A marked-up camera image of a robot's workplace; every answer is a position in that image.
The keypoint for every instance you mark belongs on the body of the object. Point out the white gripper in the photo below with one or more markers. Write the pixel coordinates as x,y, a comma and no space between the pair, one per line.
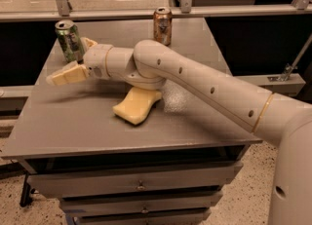
96,60

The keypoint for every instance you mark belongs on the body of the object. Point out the green soda can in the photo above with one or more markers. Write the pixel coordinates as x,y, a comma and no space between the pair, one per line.
69,40

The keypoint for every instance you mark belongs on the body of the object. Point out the yellow sponge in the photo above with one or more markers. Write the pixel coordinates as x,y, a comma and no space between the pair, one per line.
136,105

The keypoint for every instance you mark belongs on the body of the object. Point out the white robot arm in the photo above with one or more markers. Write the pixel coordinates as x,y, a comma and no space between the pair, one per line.
280,120

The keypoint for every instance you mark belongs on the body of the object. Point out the orange soda can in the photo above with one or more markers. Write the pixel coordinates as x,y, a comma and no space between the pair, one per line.
162,25

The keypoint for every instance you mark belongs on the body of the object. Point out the grey drawer cabinet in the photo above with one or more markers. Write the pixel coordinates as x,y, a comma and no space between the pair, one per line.
72,128

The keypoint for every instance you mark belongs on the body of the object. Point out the middle grey drawer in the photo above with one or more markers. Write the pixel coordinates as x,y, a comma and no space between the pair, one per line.
142,203

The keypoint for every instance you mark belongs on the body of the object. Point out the grey drawer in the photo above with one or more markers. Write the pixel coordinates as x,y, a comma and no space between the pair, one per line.
117,181
195,216
142,203

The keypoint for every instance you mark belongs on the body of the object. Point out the top grey drawer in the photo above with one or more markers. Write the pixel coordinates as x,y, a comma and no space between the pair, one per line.
117,181

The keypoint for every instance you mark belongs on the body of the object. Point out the bottom grey drawer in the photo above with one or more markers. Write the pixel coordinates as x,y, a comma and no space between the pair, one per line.
195,216

